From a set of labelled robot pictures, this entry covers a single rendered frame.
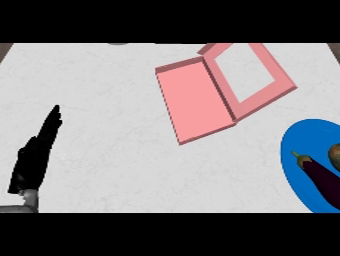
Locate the pink open cardboard box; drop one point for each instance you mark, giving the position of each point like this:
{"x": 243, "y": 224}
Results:
{"x": 212, "y": 93}

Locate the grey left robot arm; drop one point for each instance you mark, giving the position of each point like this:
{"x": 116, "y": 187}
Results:
{"x": 26, "y": 204}

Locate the dark purple eggplant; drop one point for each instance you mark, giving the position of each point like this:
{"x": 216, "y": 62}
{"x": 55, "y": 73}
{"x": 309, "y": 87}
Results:
{"x": 330, "y": 184}

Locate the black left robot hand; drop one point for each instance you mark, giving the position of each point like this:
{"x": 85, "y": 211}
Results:
{"x": 34, "y": 156}

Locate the blue plate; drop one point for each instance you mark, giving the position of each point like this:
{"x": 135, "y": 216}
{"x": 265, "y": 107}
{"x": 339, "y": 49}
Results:
{"x": 306, "y": 156}

